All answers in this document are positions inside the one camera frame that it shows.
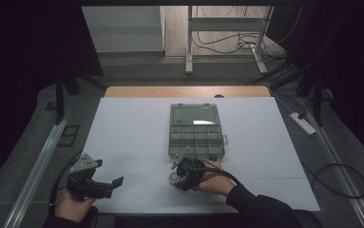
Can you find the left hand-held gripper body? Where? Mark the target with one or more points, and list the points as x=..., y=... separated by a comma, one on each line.
x=84, y=185

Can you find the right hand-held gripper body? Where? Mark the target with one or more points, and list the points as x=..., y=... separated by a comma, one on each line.
x=189, y=172

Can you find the grey transparent compartment storage box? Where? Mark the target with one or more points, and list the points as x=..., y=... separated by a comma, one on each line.
x=195, y=139

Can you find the person's left hand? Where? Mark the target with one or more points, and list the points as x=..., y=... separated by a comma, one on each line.
x=73, y=207

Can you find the person's right hand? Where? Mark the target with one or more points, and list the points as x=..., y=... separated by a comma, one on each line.
x=216, y=183

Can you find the black floor socket plate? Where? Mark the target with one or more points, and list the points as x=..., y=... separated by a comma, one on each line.
x=68, y=135

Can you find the white table cover board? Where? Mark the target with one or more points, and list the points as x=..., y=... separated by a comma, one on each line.
x=132, y=126

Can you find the dark table grommet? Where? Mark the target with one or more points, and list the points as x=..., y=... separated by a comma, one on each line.
x=219, y=96

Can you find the black metal stand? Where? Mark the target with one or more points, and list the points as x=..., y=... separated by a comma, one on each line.
x=60, y=101
x=317, y=101

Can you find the white power strip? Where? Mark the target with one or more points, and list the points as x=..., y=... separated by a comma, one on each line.
x=302, y=123

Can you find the dark curtain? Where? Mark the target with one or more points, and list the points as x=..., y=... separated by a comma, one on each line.
x=18, y=79
x=354, y=79

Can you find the aluminium floor rail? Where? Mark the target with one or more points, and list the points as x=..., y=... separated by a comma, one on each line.
x=37, y=171
x=338, y=152

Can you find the white metal desk frame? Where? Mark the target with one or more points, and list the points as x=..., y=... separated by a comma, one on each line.
x=227, y=23

